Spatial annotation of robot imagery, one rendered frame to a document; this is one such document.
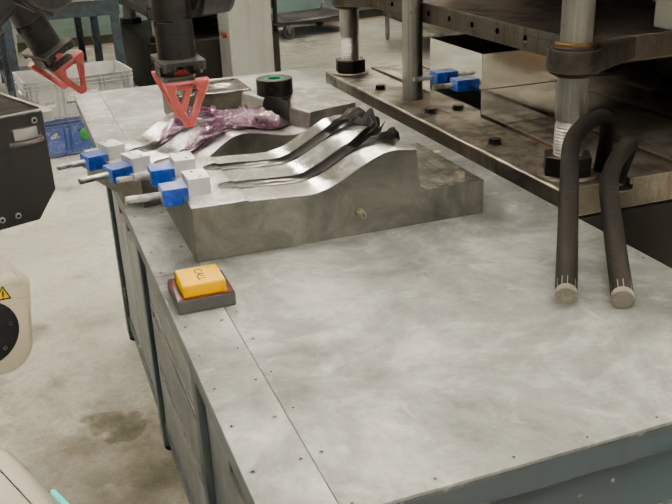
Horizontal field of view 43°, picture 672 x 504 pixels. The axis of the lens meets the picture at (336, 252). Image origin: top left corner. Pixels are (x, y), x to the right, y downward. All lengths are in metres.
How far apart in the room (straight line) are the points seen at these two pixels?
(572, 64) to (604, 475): 0.88
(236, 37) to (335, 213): 4.52
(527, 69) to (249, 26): 3.90
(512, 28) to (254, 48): 4.06
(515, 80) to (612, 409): 1.26
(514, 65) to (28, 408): 1.62
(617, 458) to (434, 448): 0.19
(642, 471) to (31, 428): 1.83
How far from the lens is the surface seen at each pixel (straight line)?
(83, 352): 2.84
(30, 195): 1.34
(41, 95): 4.93
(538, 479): 0.91
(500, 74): 2.09
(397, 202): 1.41
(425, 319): 1.13
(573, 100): 1.69
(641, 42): 1.83
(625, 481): 1.01
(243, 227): 1.33
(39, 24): 1.66
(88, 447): 2.39
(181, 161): 1.46
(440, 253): 1.33
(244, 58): 5.88
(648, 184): 1.80
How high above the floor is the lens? 1.33
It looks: 23 degrees down
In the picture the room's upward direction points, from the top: 2 degrees counter-clockwise
